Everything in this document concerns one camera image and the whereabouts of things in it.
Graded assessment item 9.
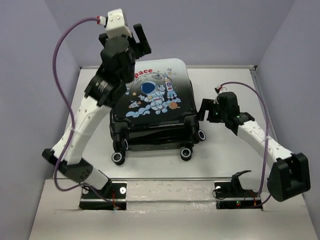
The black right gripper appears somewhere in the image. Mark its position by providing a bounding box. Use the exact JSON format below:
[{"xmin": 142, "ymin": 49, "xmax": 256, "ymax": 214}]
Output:
[{"xmin": 195, "ymin": 98, "xmax": 228, "ymax": 123}]

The black kids suitcase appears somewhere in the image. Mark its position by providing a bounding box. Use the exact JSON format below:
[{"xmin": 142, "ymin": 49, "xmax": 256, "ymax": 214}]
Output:
[{"xmin": 109, "ymin": 58, "xmax": 206, "ymax": 166}]

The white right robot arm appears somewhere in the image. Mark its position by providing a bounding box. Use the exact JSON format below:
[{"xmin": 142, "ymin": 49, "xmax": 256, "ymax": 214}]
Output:
[{"xmin": 198, "ymin": 91, "xmax": 311, "ymax": 202}]

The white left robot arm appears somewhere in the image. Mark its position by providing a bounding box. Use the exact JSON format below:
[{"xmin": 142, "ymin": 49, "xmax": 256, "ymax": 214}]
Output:
[{"xmin": 42, "ymin": 23, "xmax": 152, "ymax": 199}]

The white foreground platform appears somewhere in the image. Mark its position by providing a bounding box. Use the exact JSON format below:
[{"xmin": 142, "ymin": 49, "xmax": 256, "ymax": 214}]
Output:
[{"xmin": 30, "ymin": 180, "xmax": 317, "ymax": 240}]

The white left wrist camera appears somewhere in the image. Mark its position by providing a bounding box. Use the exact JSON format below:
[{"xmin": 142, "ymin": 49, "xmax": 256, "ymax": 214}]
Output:
[{"xmin": 105, "ymin": 8, "xmax": 132, "ymax": 39}]

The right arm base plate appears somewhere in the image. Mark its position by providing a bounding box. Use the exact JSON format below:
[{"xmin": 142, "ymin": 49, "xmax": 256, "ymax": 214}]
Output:
[{"xmin": 212, "ymin": 170, "xmax": 263, "ymax": 210}]

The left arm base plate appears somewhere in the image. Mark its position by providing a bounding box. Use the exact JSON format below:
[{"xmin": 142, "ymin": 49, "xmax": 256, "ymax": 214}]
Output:
[{"xmin": 78, "ymin": 181, "xmax": 128, "ymax": 211}]

